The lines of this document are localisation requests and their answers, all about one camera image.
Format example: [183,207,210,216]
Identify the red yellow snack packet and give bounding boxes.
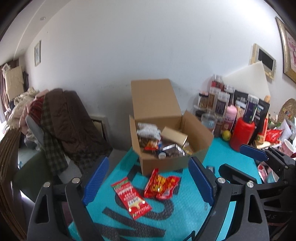
[144,169,181,200]

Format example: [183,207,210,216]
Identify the silver foil snack bag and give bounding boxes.
[161,144,186,158]

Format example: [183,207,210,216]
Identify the open cardboard box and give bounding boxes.
[129,79,214,176]

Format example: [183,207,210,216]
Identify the framed wall picture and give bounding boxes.
[34,40,41,67]

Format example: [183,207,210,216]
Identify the clear jar purple label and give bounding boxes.
[243,94,259,123]

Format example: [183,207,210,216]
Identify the red canister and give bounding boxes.
[229,117,255,152]

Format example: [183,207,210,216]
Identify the red green sauce packet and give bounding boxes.
[111,177,152,220]

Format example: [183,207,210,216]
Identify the dark cereal snack bag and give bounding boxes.
[138,137,159,152]

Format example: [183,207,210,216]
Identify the gold rectangular box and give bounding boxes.
[161,126,188,147]

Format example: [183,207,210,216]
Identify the white foam board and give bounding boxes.
[223,61,271,100]

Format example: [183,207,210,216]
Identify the pink bottle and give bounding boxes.
[222,105,237,131]

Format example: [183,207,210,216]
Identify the stack of cardboard sheets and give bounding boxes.
[1,128,27,240]

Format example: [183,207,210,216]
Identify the blue white tablet tube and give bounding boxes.
[158,152,167,160]

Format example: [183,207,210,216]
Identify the brown jacket on chair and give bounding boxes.
[41,88,112,176]

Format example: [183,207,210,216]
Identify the white patterned snack bag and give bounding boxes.
[137,123,161,141]

